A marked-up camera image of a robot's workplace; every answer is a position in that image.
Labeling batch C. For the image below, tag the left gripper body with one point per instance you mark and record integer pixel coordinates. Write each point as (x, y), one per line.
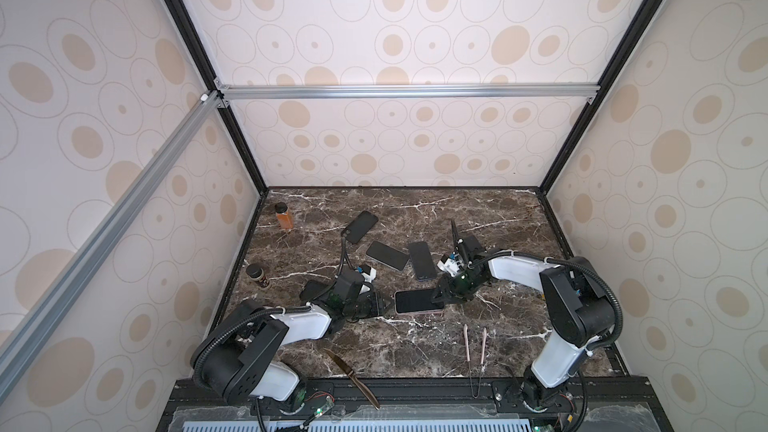
(362, 308)

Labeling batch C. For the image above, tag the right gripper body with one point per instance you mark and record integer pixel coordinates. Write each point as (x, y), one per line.
(455, 289)

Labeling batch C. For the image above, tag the purple-edged phone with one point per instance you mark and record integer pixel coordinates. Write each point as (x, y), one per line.
(418, 300)

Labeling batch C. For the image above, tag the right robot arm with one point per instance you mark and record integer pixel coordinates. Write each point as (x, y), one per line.
(583, 311)

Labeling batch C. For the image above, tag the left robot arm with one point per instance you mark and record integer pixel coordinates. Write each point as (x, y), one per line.
(238, 358)

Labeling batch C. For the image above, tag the blue-edged phone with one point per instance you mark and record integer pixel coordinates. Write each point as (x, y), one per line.
(421, 260)

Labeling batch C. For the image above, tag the silver-edged phone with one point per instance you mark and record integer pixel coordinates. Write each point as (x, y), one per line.
(388, 256)

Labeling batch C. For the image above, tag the black phone case far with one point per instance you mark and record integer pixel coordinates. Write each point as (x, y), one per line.
(359, 227)

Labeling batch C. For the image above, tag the right pink chopstick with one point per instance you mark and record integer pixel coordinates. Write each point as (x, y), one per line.
(483, 350)

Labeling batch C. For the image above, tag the dark jar with lid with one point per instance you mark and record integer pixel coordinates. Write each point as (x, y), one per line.
(257, 274)

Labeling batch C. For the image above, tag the orange bottle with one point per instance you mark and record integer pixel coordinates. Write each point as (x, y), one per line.
(284, 216)

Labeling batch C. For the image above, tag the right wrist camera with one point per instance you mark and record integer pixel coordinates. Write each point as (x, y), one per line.
(451, 264)

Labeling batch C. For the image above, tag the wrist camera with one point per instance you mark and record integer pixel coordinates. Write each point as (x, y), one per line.
(451, 264)
(369, 274)

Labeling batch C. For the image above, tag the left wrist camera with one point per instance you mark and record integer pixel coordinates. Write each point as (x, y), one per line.
(369, 274)

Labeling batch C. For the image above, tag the wooden-handled knife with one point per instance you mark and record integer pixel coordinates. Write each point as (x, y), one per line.
(352, 376)

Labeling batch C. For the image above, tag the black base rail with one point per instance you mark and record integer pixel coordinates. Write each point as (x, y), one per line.
(630, 401)

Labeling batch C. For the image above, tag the aluminium frame bar back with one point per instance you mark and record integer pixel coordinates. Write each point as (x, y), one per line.
(424, 91)

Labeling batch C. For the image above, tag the aluminium frame bar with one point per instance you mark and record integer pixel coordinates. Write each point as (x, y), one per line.
(40, 323)
(424, 91)

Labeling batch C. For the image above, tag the aluminium frame bar left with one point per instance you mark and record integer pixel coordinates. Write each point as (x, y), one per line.
(40, 323)

